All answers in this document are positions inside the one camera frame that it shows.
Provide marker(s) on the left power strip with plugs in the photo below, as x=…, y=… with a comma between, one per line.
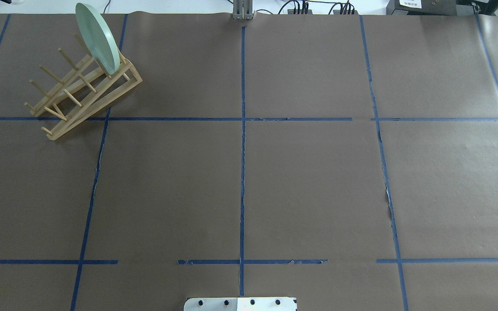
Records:
x=300, y=7

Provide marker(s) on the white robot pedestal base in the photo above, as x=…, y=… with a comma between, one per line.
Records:
x=241, y=304

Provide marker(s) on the wooden dish rack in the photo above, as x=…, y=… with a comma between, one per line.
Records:
x=87, y=89

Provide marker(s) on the power strip with plugs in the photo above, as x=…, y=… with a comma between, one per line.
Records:
x=346, y=8
x=300, y=7

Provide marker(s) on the grey aluminium frame post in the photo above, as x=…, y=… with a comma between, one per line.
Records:
x=242, y=9

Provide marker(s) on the black equipment box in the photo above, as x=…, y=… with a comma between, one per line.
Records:
x=421, y=7

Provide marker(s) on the light green plate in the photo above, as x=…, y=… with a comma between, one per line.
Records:
x=98, y=37

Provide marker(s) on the right power strip with plugs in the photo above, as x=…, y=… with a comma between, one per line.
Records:
x=346, y=8

